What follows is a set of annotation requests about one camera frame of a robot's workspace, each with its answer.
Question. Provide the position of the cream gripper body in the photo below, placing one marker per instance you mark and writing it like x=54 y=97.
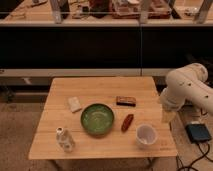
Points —
x=167 y=115

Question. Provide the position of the white paper cup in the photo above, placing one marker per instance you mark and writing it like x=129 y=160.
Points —
x=146 y=136

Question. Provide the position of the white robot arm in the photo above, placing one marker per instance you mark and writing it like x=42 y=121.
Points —
x=186 y=83

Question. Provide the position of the brown sausage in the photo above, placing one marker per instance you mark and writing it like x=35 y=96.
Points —
x=126 y=123

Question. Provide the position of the dark brown rectangular block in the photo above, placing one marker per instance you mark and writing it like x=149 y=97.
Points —
x=126 y=101

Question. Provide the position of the wooden folding table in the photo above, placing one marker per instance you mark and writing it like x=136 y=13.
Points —
x=113 y=145

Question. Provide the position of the green ceramic bowl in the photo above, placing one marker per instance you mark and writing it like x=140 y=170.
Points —
x=97 y=119

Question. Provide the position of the white sponge block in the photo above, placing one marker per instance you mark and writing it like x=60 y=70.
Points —
x=74 y=104

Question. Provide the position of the small clear glass bottle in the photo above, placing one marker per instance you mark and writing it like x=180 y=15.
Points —
x=64 y=139

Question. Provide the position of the long workbench shelf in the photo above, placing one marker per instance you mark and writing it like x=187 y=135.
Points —
x=106 y=13

